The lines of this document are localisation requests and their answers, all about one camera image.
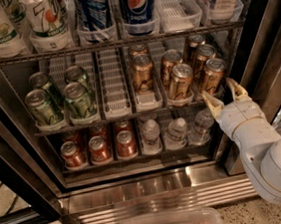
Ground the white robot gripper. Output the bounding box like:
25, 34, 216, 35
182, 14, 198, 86
201, 78, 271, 138

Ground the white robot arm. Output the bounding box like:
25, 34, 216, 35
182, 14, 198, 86
202, 78, 281, 205

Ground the water bottle middle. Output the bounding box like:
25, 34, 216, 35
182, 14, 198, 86
164, 117, 187, 150

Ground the water bottle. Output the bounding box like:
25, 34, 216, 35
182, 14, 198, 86
164, 117, 187, 150
142, 118, 162, 155
188, 108, 214, 146

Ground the red can front right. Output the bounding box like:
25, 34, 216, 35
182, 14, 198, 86
117, 130, 137, 157

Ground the red can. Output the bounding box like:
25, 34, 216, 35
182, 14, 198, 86
117, 130, 137, 157
89, 135, 113, 164
61, 141, 87, 170

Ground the empty white shelf tray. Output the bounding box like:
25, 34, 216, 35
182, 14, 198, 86
97, 49, 133, 119

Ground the stainless steel fridge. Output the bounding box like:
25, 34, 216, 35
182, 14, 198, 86
0, 0, 281, 224

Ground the red can front middle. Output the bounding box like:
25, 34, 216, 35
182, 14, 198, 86
89, 135, 113, 164

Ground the green can front right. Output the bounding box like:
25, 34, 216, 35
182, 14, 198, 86
63, 82, 97, 119

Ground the green can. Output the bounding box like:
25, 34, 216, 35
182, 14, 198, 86
63, 82, 97, 119
25, 89, 64, 126
64, 65, 93, 93
29, 72, 64, 109

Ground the green can back right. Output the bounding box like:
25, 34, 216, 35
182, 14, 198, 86
64, 65, 93, 93

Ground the red can front left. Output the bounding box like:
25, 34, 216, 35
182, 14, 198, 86
61, 141, 87, 170

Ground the green can front left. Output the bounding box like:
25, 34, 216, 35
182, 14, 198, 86
25, 89, 64, 126

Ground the green can back left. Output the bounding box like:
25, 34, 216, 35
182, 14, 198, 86
29, 72, 64, 109

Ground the water bottle right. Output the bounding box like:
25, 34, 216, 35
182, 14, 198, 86
188, 108, 214, 146

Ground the water bottle left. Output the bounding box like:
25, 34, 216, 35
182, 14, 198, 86
142, 118, 162, 155

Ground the blue pepsi bottle right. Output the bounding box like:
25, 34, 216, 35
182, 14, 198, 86
119, 0, 154, 36

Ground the blue pepsi bottle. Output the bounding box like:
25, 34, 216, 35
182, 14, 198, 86
74, 0, 113, 40
119, 0, 154, 36

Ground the blue pepsi bottle left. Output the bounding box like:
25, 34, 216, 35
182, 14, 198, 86
74, 0, 113, 40

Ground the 7up bottle right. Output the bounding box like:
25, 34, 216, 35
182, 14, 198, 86
21, 0, 68, 40

